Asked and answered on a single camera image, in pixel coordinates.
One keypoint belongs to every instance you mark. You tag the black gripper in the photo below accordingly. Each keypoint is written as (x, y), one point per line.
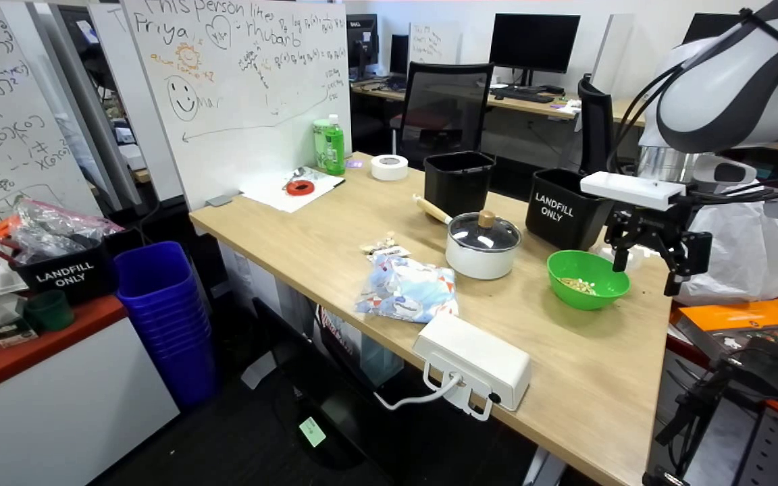
(664, 233)

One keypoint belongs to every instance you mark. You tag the green bowl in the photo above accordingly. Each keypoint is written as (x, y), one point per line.
(588, 281)

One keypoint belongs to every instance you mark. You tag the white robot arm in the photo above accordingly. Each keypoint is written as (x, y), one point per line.
(750, 83)

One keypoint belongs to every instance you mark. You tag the black landfill only bin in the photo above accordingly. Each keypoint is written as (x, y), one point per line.
(564, 213)

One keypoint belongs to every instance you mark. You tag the white plastic bag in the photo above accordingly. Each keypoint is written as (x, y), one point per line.
(756, 248)

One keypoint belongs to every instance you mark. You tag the white pot with glass lid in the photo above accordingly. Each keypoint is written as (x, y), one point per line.
(481, 248)

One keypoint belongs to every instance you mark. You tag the white power box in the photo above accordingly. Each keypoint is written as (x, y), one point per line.
(475, 361)

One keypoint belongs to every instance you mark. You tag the plain black plastic bin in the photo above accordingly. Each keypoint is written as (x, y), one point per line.
(458, 186)

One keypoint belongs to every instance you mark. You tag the wooden spatula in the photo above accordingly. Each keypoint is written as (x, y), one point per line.
(433, 213)

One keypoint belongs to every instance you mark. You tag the black mesh office chair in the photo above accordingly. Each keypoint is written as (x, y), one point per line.
(446, 109)

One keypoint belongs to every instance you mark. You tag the white tape roll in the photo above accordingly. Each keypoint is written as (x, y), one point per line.
(390, 165)

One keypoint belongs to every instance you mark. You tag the whiteboard with smiley drawing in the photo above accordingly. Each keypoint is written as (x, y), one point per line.
(245, 90)

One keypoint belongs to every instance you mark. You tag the stack of blue bins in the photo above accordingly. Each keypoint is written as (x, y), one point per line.
(167, 315)

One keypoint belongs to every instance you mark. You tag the black bin full of trash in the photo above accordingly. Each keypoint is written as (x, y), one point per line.
(60, 257)

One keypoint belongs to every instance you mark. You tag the dark green cup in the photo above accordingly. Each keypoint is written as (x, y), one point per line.
(49, 311)

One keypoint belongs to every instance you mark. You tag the red topped white cabinet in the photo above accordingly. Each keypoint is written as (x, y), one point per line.
(55, 407)

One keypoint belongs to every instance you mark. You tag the whiteboard with dense handwriting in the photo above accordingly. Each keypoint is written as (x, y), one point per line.
(11, 117)

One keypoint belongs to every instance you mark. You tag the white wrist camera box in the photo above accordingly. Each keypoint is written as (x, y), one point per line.
(634, 191)

